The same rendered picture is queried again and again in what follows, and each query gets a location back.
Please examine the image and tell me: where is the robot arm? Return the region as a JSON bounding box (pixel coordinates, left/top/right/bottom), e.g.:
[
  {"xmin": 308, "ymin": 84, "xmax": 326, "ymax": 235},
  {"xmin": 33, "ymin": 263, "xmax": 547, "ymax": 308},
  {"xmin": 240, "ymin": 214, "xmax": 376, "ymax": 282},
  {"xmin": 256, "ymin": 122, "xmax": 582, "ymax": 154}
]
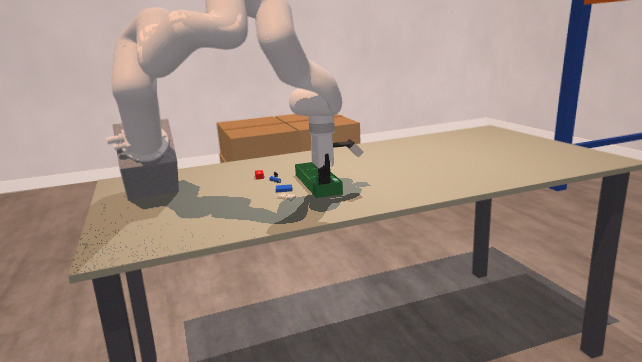
[{"xmin": 106, "ymin": 0, "xmax": 342, "ymax": 162}]

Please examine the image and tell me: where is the blue flat block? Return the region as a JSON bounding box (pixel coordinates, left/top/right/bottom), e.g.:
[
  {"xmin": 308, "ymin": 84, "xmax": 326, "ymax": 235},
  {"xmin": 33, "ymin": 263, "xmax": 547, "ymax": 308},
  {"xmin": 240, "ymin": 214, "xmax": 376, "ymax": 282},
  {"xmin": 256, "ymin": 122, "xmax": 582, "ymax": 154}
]
[{"xmin": 276, "ymin": 184, "xmax": 292, "ymax": 192}]

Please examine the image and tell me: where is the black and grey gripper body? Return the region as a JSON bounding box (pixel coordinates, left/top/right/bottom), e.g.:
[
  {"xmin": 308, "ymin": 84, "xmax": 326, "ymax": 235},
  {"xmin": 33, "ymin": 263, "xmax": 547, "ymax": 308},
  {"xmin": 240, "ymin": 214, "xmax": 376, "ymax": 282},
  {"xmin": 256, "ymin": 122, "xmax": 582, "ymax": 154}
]
[{"xmin": 309, "ymin": 131, "xmax": 335, "ymax": 169}]

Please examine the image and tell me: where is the green three-compartment bin rack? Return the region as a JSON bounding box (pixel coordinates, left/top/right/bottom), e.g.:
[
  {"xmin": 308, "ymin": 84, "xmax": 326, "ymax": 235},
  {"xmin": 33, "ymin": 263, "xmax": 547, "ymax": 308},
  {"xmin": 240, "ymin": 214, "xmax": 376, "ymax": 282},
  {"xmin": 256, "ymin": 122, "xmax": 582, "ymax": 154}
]
[{"xmin": 295, "ymin": 162, "xmax": 343, "ymax": 198}]

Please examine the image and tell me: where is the grey domino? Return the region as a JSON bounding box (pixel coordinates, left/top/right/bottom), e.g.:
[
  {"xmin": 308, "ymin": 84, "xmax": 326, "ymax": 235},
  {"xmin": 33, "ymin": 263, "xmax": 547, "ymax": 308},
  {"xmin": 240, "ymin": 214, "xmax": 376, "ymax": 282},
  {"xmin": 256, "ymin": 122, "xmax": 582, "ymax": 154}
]
[{"xmin": 278, "ymin": 193, "xmax": 296, "ymax": 200}]

